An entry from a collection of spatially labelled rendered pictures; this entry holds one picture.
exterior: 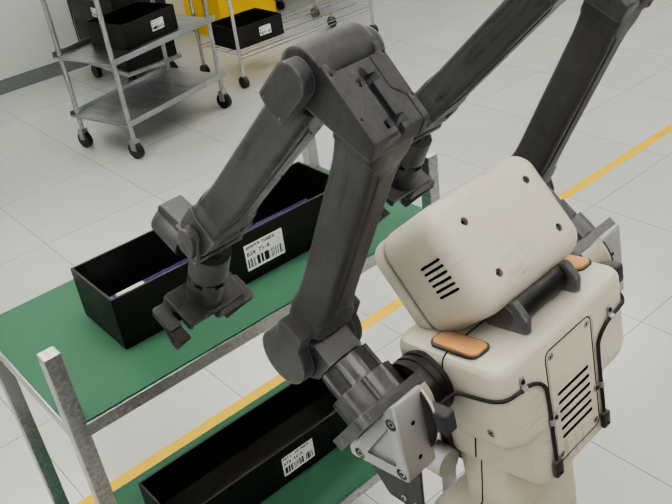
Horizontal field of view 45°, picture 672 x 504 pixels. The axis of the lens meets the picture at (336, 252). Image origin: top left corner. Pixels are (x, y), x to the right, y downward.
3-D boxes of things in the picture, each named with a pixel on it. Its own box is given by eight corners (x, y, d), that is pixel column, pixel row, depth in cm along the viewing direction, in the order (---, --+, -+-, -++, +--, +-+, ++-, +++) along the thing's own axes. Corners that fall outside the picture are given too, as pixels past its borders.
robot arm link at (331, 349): (338, 376, 96) (370, 353, 99) (284, 310, 98) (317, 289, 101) (315, 403, 103) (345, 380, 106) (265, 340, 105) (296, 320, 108)
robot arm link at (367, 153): (380, 127, 68) (456, 87, 73) (273, 38, 73) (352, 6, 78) (299, 396, 102) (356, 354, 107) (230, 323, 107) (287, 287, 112)
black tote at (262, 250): (126, 350, 153) (110, 301, 147) (85, 314, 165) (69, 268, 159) (353, 226, 182) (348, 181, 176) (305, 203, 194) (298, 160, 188)
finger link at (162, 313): (149, 338, 125) (151, 303, 118) (187, 315, 129) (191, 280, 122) (177, 369, 123) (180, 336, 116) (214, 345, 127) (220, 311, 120)
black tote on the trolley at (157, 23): (128, 50, 452) (122, 25, 445) (92, 45, 468) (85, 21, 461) (178, 27, 479) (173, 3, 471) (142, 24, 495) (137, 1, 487)
